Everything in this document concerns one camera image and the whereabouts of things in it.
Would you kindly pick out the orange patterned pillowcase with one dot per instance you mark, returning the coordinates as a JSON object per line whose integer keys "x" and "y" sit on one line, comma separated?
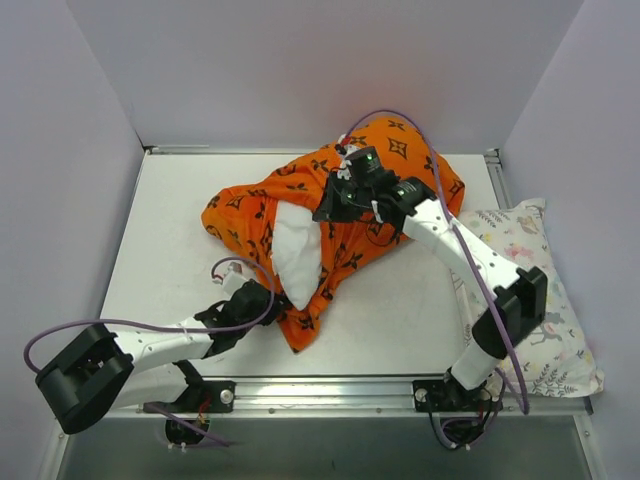
{"x": 243, "y": 217}

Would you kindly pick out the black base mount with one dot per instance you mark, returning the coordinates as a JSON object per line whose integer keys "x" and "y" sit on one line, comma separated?
{"x": 207, "y": 396}
{"x": 446, "y": 396}

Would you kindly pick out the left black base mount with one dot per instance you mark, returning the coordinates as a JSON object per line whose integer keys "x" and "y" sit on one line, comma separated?
{"x": 207, "y": 396}

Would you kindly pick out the aluminium front rail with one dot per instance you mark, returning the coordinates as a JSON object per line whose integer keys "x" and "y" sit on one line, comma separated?
{"x": 328, "y": 396}

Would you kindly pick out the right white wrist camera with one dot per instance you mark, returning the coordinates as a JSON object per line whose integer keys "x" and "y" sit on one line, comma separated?
{"x": 348, "y": 153}

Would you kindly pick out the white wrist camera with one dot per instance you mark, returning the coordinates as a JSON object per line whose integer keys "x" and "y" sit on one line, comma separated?
{"x": 348, "y": 153}
{"x": 231, "y": 280}

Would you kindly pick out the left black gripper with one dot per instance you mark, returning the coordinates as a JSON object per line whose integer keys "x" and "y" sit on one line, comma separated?
{"x": 270, "y": 304}

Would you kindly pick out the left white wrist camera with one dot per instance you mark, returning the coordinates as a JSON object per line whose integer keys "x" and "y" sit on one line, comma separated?
{"x": 231, "y": 280}

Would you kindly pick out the white floral animal pillow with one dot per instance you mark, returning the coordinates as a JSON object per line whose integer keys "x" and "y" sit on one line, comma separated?
{"x": 555, "y": 359}

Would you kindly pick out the aluminium right side rail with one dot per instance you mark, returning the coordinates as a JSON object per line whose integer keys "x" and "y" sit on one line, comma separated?
{"x": 494, "y": 166}

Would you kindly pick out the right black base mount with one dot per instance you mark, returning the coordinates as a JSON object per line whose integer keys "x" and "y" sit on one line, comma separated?
{"x": 446, "y": 396}

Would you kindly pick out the aluminium back rail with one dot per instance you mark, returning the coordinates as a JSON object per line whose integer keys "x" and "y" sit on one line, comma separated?
{"x": 177, "y": 149}

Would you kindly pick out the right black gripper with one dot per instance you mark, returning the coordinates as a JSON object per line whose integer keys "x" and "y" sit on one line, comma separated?
{"x": 329, "y": 206}

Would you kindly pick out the aluminium rail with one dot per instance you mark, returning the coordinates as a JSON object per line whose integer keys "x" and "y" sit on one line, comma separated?
{"x": 328, "y": 396}
{"x": 177, "y": 149}
{"x": 494, "y": 166}

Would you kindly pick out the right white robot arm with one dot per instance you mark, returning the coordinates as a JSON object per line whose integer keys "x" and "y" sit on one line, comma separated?
{"x": 515, "y": 297}

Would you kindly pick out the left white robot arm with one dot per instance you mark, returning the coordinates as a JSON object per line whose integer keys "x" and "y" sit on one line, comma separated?
{"x": 103, "y": 368}

